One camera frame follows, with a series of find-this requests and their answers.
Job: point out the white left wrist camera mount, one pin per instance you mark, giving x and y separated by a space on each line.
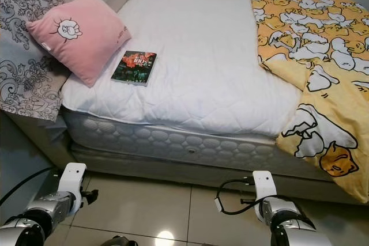
73 180

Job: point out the dark cover paperback book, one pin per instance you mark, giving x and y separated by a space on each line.
134 67

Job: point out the pink sheep print pillow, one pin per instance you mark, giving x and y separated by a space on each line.
86 50

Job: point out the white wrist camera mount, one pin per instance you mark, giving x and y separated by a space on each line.
264 185
73 180

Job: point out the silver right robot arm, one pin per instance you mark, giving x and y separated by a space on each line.
279 210

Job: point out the beige bed frame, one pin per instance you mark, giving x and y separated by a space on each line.
207 174

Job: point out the yellow egg print duvet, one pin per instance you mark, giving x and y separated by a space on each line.
311 27

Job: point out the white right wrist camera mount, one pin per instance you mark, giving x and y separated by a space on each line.
264 185

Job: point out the dark left robot foot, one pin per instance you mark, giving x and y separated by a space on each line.
120 241

